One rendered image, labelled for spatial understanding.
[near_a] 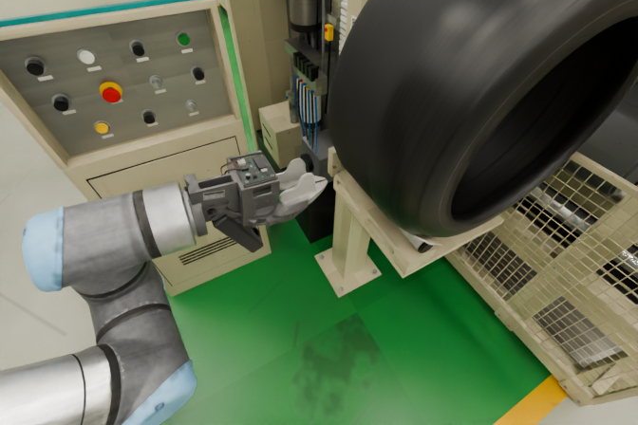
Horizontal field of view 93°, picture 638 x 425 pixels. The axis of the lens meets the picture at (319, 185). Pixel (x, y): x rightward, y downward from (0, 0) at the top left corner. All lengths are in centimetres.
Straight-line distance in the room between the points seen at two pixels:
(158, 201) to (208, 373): 127
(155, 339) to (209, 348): 119
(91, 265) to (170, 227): 9
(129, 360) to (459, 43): 52
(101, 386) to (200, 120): 87
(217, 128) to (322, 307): 100
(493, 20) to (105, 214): 49
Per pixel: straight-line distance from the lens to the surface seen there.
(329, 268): 170
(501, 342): 178
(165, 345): 46
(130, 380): 43
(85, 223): 42
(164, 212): 40
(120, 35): 101
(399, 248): 78
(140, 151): 112
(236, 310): 166
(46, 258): 42
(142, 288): 50
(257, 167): 42
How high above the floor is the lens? 151
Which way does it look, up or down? 47 degrees down
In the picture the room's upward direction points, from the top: straight up
